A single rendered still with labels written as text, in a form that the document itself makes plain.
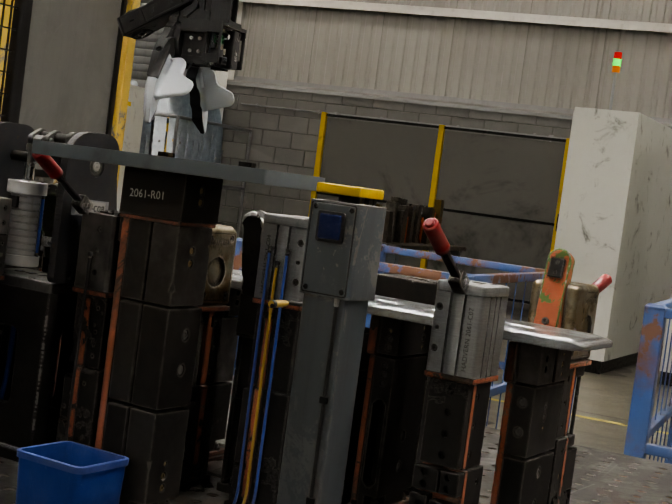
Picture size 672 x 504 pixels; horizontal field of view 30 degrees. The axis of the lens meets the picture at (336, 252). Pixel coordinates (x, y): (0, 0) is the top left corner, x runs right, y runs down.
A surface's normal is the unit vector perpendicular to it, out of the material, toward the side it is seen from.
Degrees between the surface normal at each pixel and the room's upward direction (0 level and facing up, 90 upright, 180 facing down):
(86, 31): 89
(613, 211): 90
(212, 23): 90
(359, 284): 90
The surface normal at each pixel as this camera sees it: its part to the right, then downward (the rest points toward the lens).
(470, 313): -0.50, -0.02
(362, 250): 0.86, 0.14
